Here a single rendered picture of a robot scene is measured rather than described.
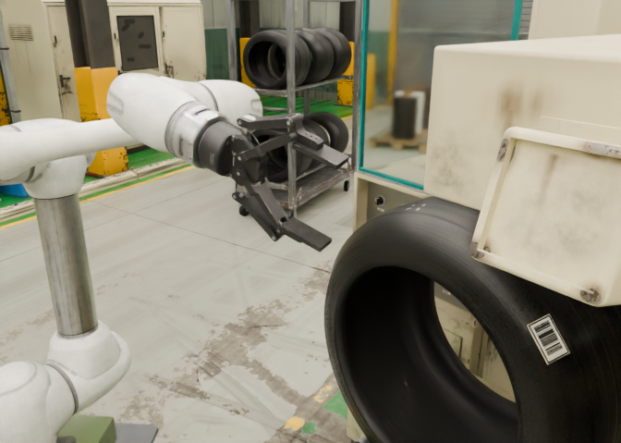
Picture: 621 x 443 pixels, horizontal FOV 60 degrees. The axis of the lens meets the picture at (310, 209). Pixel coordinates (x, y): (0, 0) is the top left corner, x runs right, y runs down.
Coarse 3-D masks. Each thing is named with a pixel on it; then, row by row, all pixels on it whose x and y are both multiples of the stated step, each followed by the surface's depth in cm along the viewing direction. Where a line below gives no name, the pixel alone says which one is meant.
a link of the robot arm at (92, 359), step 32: (32, 128) 121; (64, 160) 125; (32, 192) 126; (64, 192) 127; (64, 224) 130; (64, 256) 132; (64, 288) 134; (64, 320) 137; (96, 320) 143; (64, 352) 137; (96, 352) 140; (128, 352) 152; (96, 384) 141
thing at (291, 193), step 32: (288, 0) 407; (320, 0) 528; (352, 0) 512; (288, 32) 416; (320, 32) 502; (256, 64) 477; (288, 64) 424; (320, 64) 470; (288, 96) 433; (288, 128) 442; (320, 128) 506; (352, 128) 553; (288, 160) 452; (352, 160) 564; (288, 192) 462; (320, 192) 506
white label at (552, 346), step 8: (536, 320) 78; (544, 320) 78; (552, 320) 78; (536, 328) 77; (544, 328) 77; (552, 328) 78; (536, 336) 77; (544, 336) 77; (552, 336) 77; (560, 336) 77; (544, 344) 77; (552, 344) 77; (560, 344) 77; (544, 352) 76; (552, 352) 77; (560, 352) 77; (568, 352) 77; (552, 360) 76
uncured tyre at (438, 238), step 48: (384, 240) 97; (432, 240) 89; (336, 288) 110; (384, 288) 132; (432, 288) 132; (480, 288) 83; (528, 288) 80; (336, 336) 113; (384, 336) 132; (432, 336) 132; (528, 336) 78; (576, 336) 78; (384, 384) 127; (432, 384) 131; (480, 384) 127; (528, 384) 79; (576, 384) 77; (384, 432) 111; (432, 432) 122; (480, 432) 122; (528, 432) 81; (576, 432) 78
